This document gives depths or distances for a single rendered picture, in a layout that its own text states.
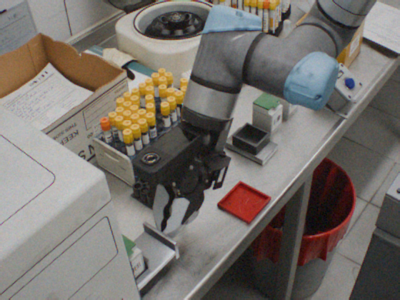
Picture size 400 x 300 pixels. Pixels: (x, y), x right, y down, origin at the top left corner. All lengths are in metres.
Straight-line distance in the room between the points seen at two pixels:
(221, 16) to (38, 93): 0.54
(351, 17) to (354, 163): 1.58
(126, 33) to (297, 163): 0.48
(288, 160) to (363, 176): 1.27
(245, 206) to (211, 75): 0.28
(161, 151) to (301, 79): 0.21
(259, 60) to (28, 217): 0.34
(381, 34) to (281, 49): 0.75
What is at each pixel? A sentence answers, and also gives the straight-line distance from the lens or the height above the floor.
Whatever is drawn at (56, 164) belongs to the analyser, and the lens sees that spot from 0.54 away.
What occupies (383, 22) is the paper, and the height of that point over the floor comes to 0.89.
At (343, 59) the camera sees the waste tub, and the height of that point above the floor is 0.92.
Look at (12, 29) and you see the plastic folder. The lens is 1.15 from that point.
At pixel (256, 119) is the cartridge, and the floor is 0.90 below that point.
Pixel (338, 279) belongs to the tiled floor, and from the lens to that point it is 1.84.
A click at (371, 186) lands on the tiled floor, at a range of 2.16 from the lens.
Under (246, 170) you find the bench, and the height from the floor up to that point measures 0.88.
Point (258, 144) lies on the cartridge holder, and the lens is 0.92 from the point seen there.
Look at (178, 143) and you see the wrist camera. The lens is 0.68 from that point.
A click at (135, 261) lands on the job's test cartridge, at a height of 0.96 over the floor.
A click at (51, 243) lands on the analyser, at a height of 1.14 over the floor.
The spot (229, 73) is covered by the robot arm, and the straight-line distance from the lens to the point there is 0.66.
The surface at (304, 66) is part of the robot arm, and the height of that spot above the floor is 1.19.
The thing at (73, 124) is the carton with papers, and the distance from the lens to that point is 0.89.
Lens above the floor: 1.53
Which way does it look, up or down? 43 degrees down
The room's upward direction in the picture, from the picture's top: 4 degrees counter-clockwise
